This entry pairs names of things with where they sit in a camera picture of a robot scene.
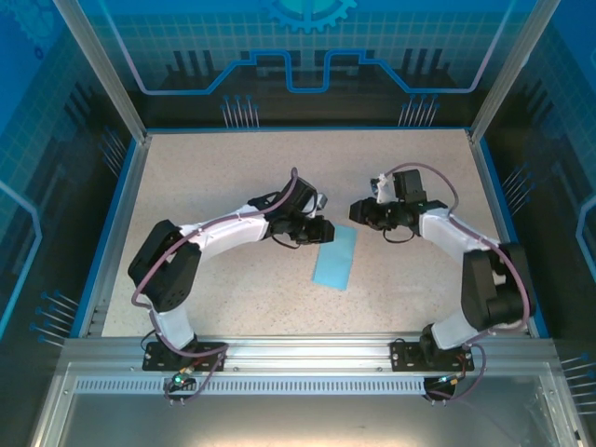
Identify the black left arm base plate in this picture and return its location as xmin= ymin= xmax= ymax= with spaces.
xmin=142 ymin=341 xmax=229 ymax=373

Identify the light blue paper sheet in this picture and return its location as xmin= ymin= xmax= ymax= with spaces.
xmin=310 ymin=223 xmax=360 ymax=291

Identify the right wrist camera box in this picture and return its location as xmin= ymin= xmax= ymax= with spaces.
xmin=370 ymin=172 xmax=396 ymax=205

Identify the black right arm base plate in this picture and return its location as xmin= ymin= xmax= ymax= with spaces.
xmin=389 ymin=338 xmax=476 ymax=373

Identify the thin black left gripper cable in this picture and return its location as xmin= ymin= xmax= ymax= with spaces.
xmin=269 ymin=231 xmax=305 ymax=251

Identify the blue printed circuit-pattern panel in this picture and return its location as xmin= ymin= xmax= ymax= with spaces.
xmin=100 ymin=0 xmax=521 ymax=129

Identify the aluminium side rail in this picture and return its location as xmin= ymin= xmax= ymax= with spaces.
xmin=465 ymin=129 xmax=551 ymax=339
xmin=76 ymin=134 xmax=153 ymax=339

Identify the thin black right gripper cable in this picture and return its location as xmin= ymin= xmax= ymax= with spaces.
xmin=381 ymin=223 xmax=421 ymax=245

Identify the slotted grey cable duct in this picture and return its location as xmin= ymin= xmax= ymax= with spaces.
xmin=73 ymin=377 xmax=469 ymax=397

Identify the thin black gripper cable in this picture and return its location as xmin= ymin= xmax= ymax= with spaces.
xmin=381 ymin=223 xmax=421 ymax=245
xmin=269 ymin=231 xmax=305 ymax=251

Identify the aluminium enclosure post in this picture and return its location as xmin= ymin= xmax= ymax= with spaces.
xmin=467 ymin=0 xmax=562 ymax=146
xmin=50 ymin=0 xmax=153 ymax=146

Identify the left cable connector green light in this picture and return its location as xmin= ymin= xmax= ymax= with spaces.
xmin=168 ymin=365 xmax=196 ymax=391

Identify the blue printed side panel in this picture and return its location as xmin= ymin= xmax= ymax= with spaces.
xmin=481 ymin=0 xmax=596 ymax=447
xmin=0 ymin=0 xmax=141 ymax=447

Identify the grey metal shelf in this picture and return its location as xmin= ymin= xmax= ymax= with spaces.
xmin=30 ymin=361 xmax=590 ymax=447

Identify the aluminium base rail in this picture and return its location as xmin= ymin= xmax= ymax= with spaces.
xmin=60 ymin=331 xmax=560 ymax=376

